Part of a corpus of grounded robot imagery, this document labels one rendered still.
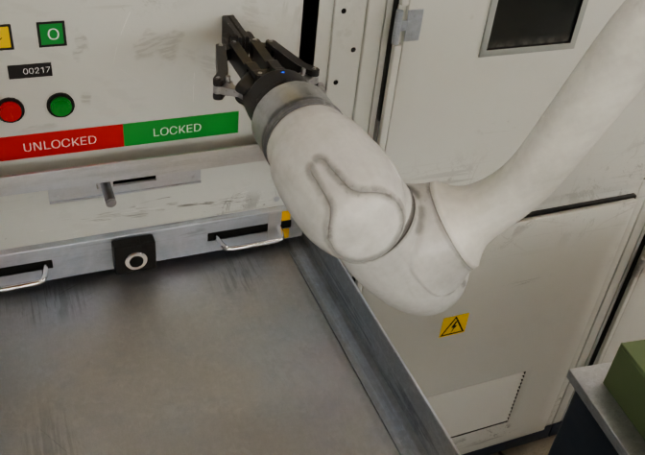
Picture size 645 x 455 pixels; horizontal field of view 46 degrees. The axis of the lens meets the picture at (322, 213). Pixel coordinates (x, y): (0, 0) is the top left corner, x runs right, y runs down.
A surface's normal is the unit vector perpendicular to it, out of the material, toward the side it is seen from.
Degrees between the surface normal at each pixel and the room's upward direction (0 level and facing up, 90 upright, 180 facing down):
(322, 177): 41
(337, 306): 0
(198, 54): 90
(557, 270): 90
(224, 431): 0
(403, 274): 96
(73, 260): 90
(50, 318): 0
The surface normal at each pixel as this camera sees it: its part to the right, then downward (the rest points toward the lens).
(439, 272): 0.24, 0.65
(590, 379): 0.09, -0.80
